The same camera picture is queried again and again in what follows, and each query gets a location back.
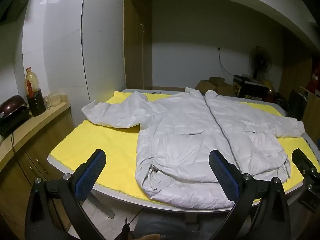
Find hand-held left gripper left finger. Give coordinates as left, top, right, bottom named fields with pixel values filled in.
left=24, top=149, right=107, bottom=240

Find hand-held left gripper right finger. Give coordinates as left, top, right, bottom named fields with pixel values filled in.
left=209, top=149, right=293, bottom=240

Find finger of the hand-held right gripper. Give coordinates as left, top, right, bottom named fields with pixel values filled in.
left=297, top=177, right=320, bottom=212
left=292, top=148, right=320, bottom=180

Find white puffer jacket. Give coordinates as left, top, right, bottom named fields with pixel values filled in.
left=81, top=87, right=305, bottom=209

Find yellow mat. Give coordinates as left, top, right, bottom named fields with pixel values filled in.
left=50, top=91, right=317, bottom=204

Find wooden shelf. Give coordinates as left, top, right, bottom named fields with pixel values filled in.
left=299, top=86, right=320, bottom=142

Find black chair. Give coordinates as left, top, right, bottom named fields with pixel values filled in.
left=287, top=89, right=308, bottom=121

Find wooden cabinet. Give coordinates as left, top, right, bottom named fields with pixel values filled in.
left=0, top=101, right=77, bottom=240

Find person's legs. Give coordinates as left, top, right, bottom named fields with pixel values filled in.
left=134, top=214, right=227, bottom=240

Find clear plastic container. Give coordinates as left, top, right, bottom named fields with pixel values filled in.
left=49, top=92, right=62, bottom=107

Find red packet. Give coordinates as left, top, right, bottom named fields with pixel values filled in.
left=309, top=64, right=320, bottom=93

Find black utensil holder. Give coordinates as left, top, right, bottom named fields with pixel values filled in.
left=27, top=88, right=46, bottom=117

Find cardboard boxes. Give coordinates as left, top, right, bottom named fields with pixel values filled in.
left=194, top=77, right=237, bottom=97

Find black box with yellow print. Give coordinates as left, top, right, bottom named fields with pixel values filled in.
left=233, top=74, right=270, bottom=98

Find brown lidded cooker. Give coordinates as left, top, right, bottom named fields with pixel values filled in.
left=0, top=95, right=32, bottom=137

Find cooking oil bottle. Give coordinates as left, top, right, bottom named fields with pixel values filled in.
left=24, top=67, right=42, bottom=98

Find electric standing fan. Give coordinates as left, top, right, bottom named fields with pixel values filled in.
left=248, top=46, right=273, bottom=79

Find wooden door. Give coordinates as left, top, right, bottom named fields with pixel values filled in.
left=123, top=0, right=153, bottom=90

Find black wall cable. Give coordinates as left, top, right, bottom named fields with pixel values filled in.
left=218, top=46, right=237, bottom=77

